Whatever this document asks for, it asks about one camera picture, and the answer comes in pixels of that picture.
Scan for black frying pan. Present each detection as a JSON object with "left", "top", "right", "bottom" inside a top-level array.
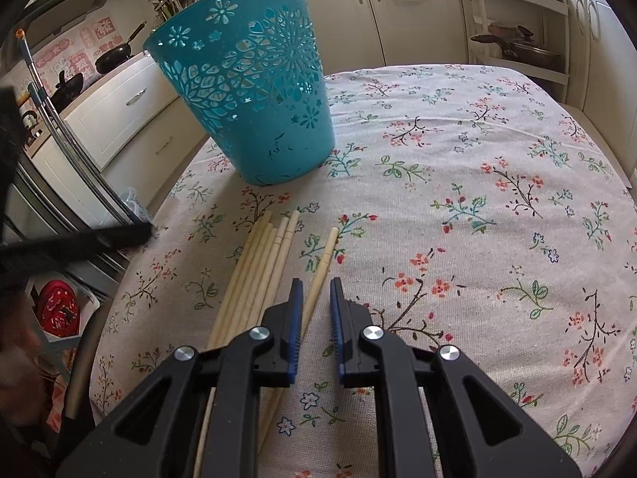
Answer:
[{"left": 94, "top": 21, "right": 149, "bottom": 74}]

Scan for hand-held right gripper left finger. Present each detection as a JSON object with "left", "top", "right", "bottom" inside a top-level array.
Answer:
[{"left": 55, "top": 279, "right": 304, "bottom": 478}]

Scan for red round item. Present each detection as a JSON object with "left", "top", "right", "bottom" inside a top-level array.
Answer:
[{"left": 37, "top": 280, "right": 80, "bottom": 337}]

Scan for pink wall stickers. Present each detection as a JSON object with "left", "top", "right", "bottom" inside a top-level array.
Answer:
[{"left": 30, "top": 15, "right": 123, "bottom": 85}]

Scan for light wooden chopstick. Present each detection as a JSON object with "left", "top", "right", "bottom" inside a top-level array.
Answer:
[{"left": 259, "top": 227, "right": 340, "bottom": 441}]

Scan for floral tablecloth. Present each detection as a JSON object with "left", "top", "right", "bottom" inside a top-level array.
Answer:
[{"left": 90, "top": 64, "right": 637, "bottom": 478}]

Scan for white shelf rack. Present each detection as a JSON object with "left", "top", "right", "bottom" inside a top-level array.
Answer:
[{"left": 460, "top": 0, "right": 571, "bottom": 103}]

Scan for dark pot with lid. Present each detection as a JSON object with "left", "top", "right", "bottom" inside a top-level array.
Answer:
[{"left": 470, "top": 25, "right": 562, "bottom": 71}]

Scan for dark chair frame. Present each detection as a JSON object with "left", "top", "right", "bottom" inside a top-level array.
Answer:
[{"left": 62, "top": 304, "right": 113, "bottom": 424}]

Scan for blue plastic cup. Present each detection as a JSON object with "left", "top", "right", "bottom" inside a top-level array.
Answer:
[{"left": 143, "top": 0, "right": 335, "bottom": 187}]

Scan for cream tall cabinet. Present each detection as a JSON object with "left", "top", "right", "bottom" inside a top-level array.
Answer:
[{"left": 547, "top": 0, "right": 637, "bottom": 125}]

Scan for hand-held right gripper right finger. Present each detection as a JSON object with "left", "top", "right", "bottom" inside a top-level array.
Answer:
[{"left": 330, "top": 278, "right": 583, "bottom": 478}]

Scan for dark kettle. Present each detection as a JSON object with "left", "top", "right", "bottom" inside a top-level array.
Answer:
[{"left": 19, "top": 108, "right": 45, "bottom": 141}]

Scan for bundle of wooden chopsticks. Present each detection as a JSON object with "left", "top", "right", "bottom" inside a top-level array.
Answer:
[{"left": 193, "top": 210, "right": 302, "bottom": 478}]

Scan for black wok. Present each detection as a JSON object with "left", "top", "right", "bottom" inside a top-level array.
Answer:
[{"left": 51, "top": 71, "right": 85, "bottom": 113}]

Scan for cream cabinet doors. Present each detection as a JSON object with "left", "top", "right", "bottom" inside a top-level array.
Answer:
[{"left": 299, "top": 0, "right": 471, "bottom": 68}]

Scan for clear plastic bag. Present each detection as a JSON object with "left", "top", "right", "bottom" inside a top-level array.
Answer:
[{"left": 118, "top": 186, "right": 154, "bottom": 225}]

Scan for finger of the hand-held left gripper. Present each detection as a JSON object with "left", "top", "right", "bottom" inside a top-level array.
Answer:
[{"left": 0, "top": 223, "right": 153, "bottom": 284}]

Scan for metal mop pole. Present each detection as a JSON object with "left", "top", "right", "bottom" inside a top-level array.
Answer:
[
  {"left": 27, "top": 84, "right": 127, "bottom": 225},
  {"left": 14, "top": 29, "right": 137, "bottom": 225}
]

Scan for white drawer cabinet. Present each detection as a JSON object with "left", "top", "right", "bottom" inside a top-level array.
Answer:
[{"left": 30, "top": 52, "right": 212, "bottom": 195}]

